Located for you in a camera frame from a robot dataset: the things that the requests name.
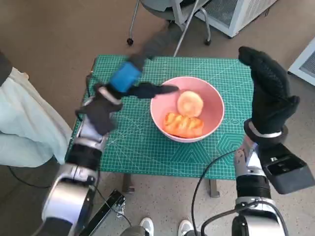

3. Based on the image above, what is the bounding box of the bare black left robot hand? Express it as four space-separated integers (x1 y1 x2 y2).
108 30 180 99

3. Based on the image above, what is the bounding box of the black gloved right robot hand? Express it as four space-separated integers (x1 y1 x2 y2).
238 46 301 135

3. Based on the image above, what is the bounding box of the pink bowl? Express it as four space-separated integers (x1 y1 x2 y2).
150 76 225 143

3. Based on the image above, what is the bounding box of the round pale toy bread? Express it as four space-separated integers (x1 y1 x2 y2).
177 90 204 118

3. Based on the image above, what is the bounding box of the oblong orange toy bread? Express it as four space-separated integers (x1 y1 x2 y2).
164 112 205 138

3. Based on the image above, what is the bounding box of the white vent cabinet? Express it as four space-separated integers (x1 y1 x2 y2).
286 36 315 87

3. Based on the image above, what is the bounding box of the grey office chair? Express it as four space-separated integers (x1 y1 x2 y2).
126 0 213 58

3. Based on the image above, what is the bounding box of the green cutting mat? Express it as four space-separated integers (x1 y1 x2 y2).
71 55 254 181

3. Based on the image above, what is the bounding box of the white mesh cabinet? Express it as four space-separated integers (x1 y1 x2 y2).
194 0 279 39

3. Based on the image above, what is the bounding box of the dark table leg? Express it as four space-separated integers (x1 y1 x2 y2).
123 173 135 194
209 178 220 198

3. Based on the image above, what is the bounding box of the person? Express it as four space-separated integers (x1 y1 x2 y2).
0 51 73 168

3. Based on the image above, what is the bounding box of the white shoe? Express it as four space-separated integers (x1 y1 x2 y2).
178 219 192 236
139 217 155 236

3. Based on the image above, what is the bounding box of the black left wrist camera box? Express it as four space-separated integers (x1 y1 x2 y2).
85 98 124 135

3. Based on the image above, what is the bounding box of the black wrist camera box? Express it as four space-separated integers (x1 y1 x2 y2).
85 98 124 135
260 142 315 195

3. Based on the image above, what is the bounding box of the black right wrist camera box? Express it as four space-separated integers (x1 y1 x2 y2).
260 142 315 195

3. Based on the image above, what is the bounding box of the white metal frame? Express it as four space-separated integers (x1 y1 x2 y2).
171 0 197 27

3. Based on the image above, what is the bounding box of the short black robot cable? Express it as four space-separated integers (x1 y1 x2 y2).
201 207 239 236

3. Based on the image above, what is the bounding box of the black metal bracket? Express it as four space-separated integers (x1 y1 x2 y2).
78 189 127 236

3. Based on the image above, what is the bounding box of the long black robot cable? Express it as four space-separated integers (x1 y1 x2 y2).
191 149 241 236

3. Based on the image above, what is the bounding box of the thin black floor cable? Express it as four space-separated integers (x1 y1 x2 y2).
6 166 52 189

